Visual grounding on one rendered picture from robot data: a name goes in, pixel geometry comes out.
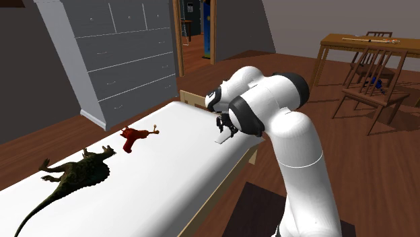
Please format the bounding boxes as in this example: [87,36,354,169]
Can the long pale stick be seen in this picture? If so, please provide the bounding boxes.
[341,36,400,45]

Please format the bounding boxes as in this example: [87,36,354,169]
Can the red toy figure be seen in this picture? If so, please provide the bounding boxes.
[119,124,161,154]

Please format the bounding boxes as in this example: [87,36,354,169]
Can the white flat rectangular object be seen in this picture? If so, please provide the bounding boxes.
[214,131,232,145]

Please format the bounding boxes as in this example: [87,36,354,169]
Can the wooden door frame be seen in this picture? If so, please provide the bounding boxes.
[172,0,217,77]

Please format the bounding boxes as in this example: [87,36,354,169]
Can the blue object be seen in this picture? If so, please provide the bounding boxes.
[363,75,386,95]

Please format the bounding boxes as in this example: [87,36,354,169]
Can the green dinosaur toy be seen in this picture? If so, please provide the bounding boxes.
[13,145,118,237]

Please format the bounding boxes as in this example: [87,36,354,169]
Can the wooden slat-back chair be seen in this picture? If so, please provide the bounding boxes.
[330,46,411,137]
[342,30,396,86]

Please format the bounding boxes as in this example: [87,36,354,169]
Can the wooden table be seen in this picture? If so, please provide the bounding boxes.
[309,33,420,90]

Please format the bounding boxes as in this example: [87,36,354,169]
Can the white bed with wooden frame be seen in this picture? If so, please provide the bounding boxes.
[0,90,265,237]

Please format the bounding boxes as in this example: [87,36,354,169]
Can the grey chest of drawers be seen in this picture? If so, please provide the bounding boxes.
[34,0,180,132]

